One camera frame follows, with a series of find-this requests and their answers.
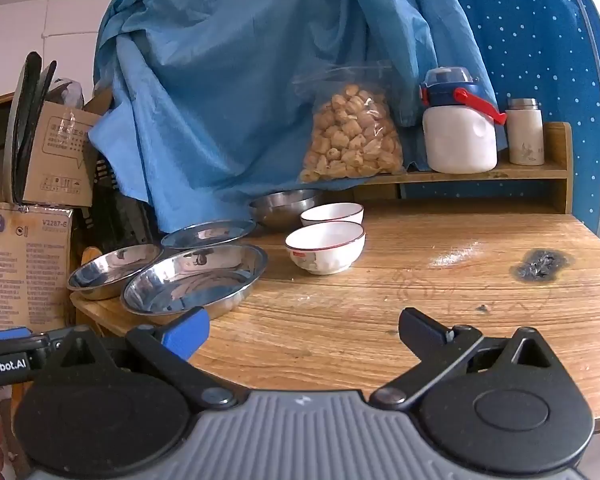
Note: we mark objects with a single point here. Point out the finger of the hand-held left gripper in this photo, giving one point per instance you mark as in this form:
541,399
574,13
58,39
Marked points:
5,335

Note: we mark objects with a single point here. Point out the large steel plate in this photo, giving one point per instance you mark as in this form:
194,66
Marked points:
190,280

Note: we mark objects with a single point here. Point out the steel bowl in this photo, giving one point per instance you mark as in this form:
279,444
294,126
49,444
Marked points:
280,212

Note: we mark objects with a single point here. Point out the white bottle with blue lid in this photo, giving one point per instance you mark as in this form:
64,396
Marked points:
460,140

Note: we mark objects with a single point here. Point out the grey plastic bag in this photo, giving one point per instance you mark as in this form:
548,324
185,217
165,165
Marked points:
70,92

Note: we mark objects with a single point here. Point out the black plastic crate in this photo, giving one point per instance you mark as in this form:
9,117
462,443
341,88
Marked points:
125,215

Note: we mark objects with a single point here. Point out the wooden chair back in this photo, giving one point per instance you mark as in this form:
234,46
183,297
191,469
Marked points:
90,256

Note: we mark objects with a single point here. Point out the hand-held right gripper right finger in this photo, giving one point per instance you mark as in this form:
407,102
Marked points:
420,332

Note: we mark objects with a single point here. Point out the clear bag of snacks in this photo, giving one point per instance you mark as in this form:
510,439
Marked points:
350,135

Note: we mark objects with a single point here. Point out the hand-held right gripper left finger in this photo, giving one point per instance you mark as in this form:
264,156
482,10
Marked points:
182,335

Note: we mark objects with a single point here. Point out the white bowl with red rim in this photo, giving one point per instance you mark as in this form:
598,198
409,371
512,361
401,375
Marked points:
325,250
330,212

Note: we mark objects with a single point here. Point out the wooden shelf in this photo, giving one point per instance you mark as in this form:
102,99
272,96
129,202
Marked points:
560,160

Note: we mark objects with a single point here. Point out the blue dotted cloth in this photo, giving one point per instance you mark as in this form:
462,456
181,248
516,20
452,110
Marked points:
530,35

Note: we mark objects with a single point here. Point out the cardboard box with blue print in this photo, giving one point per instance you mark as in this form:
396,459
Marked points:
25,270

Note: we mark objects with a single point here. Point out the black flat boards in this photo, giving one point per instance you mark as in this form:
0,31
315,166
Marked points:
25,125

